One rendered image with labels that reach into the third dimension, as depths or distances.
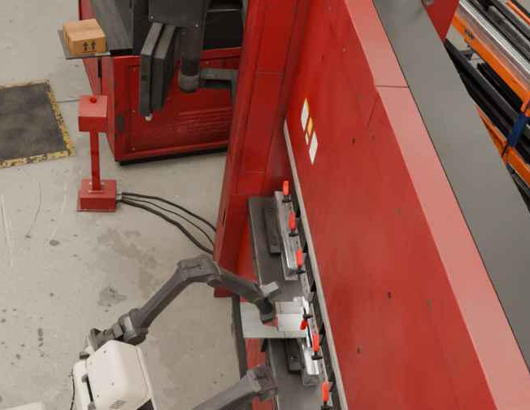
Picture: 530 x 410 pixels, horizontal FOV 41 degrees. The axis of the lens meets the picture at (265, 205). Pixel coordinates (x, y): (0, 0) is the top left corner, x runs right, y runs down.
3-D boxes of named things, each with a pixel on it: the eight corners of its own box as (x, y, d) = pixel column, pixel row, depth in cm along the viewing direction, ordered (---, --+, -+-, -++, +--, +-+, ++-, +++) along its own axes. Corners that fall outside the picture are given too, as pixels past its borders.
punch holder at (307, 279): (299, 274, 293) (306, 249, 282) (319, 274, 295) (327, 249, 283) (305, 303, 283) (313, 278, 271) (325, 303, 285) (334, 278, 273)
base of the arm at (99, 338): (89, 329, 257) (96, 356, 249) (106, 317, 256) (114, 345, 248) (104, 336, 263) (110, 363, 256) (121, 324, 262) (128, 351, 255)
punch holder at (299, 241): (293, 238, 307) (299, 212, 295) (311, 238, 309) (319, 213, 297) (297, 265, 297) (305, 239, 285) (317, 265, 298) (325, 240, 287)
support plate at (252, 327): (239, 303, 301) (239, 302, 301) (298, 303, 306) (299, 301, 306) (243, 339, 289) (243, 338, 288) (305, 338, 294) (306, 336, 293)
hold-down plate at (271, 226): (262, 211, 358) (263, 207, 356) (272, 211, 359) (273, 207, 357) (269, 255, 338) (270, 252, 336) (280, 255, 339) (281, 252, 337)
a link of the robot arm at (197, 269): (182, 250, 237) (193, 274, 232) (211, 253, 247) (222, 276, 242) (113, 323, 258) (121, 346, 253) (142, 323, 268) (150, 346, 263)
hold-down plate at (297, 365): (279, 314, 314) (280, 310, 312) (290, 314, 315) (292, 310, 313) (288, 373, 294) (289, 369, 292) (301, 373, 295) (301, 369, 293)
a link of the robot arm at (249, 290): (191, 259, 245) (202, 285, 240) (204, 250, 244) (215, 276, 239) (245, 287, 282) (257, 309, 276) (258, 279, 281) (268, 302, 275)
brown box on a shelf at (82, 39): (57, 31, 424) (56, 13, 415) (100, 28, 432) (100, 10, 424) (66, 59, 405) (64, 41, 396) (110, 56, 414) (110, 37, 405)
